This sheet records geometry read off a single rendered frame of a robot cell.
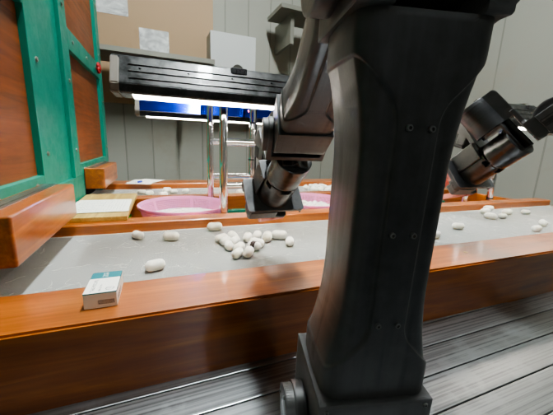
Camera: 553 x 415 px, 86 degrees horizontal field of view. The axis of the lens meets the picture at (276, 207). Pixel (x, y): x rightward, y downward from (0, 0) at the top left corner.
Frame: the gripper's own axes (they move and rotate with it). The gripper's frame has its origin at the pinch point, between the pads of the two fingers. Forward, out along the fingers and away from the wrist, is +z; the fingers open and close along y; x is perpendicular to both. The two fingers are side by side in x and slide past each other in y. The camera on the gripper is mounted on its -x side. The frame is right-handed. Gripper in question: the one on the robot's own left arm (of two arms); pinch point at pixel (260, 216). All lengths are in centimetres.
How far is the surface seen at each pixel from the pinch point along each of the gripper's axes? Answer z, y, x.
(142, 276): 1.0, 21.8, 9.1
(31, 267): 7.8, 39.5, 3.3
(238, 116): 33, -11, -60
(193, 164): 168, -8, -135
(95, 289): -11.4, 26.0, 13.6
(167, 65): -10.5, 16.3, -28.4
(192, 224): 19.8, 11.5, -8.5
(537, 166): 49, -216, -49
